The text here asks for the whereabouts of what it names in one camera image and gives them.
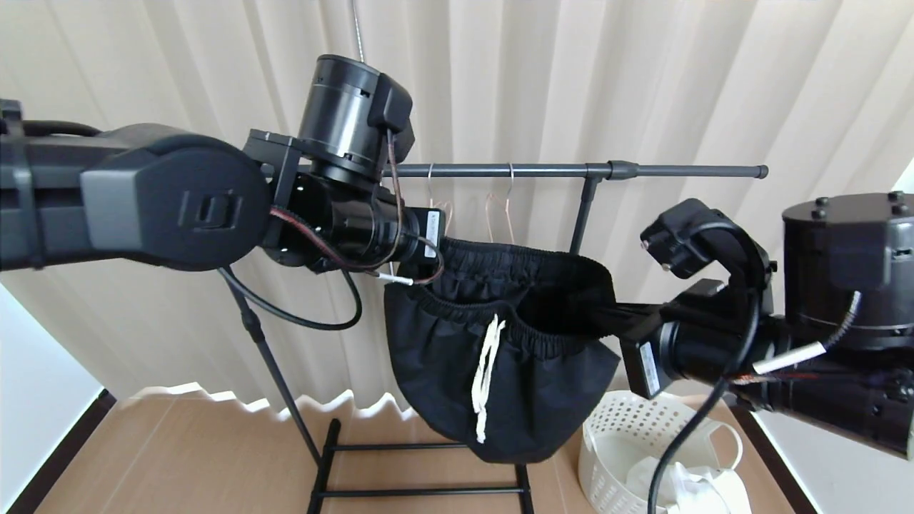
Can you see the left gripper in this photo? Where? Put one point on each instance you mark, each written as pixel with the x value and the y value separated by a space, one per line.
pixel 418 239

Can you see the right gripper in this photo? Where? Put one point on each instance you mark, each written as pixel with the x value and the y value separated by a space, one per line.
pixel 685 350

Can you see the black shorts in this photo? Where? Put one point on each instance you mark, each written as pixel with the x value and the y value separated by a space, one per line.
pixel 514 400

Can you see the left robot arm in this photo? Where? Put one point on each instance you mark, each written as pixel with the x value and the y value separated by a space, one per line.
pixel 143 200

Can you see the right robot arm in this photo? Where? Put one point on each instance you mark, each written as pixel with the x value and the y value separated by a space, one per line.
pixel 850 285

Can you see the pink clothes hanger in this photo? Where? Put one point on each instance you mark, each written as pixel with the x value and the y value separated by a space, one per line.
pixel 508 187
pixel 431 187

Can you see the white laundry basket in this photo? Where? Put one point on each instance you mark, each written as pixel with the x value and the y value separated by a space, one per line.
pixel 621 428

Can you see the black clothes rack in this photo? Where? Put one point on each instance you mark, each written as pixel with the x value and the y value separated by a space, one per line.
pixel 643 170

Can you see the white garment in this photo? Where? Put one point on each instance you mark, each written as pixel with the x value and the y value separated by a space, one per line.
pixel 700 492

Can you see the beige curtain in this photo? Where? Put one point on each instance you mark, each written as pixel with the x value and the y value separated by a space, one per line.
pixel 571 86

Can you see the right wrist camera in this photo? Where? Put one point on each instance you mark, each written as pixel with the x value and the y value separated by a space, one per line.
pixel 685 235

